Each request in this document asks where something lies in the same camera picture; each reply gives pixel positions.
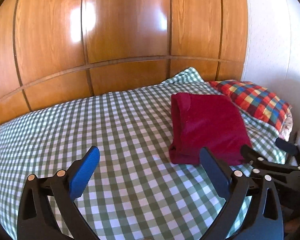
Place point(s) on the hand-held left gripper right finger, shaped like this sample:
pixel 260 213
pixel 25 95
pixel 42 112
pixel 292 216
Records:
pixel 215 171

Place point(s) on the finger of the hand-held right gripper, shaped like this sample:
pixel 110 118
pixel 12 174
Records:
pixel 262 161
pixel 287 145

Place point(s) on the wooden panelled wardrobe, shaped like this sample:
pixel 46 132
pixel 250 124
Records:
pixel 115 35

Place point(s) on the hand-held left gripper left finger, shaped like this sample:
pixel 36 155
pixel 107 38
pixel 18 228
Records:
pixel 83 170

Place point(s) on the multicolour checked pillow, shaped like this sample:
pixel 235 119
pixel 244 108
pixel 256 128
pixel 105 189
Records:
pixel 252 98

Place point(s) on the green white checked bedsheet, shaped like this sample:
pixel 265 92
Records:
pixel 115 135

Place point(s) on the floral print pillow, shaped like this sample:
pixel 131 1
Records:
pixel 286 127

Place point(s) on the dark red sweater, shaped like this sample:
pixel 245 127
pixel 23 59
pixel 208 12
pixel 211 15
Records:
pixel 207 127

